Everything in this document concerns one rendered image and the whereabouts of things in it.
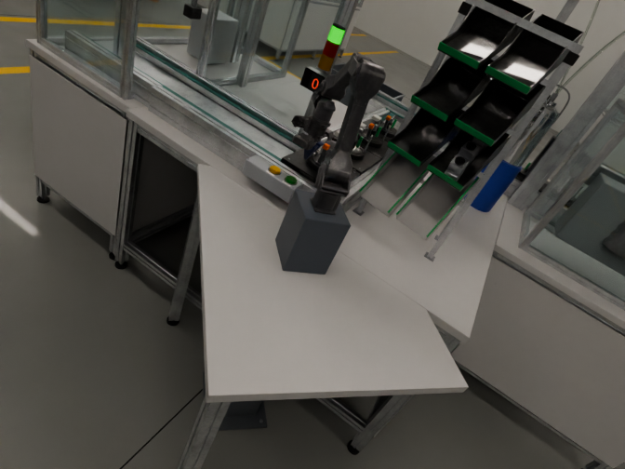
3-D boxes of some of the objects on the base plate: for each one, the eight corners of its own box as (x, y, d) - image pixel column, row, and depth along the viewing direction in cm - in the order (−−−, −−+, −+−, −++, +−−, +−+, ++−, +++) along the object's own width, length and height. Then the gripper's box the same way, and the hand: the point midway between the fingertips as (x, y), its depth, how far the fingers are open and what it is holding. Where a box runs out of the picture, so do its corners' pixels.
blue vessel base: (487, 216, 206) (521, 171, 191) (460, 200, 209) (491, 154, 194) (491, 206, 218) (523, 164, 203) (465, 191, 222) (495, 148, 207)
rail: (327, 228, 145) (339, 204, 139) (148, 110, 164) (151, 84, 158) (334, 222, 149) (346, 198, 143) (158, 108, 169) (162, 83, 163)
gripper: (316, 127, 123) (299, 169, 132) (341, 117, 138) (325, 157, 147) (299, 117, 124) (284, 160, 133) (326, 109, 139) (311, 148, 148)
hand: (309, 150), depth 138 cm, fingers closed
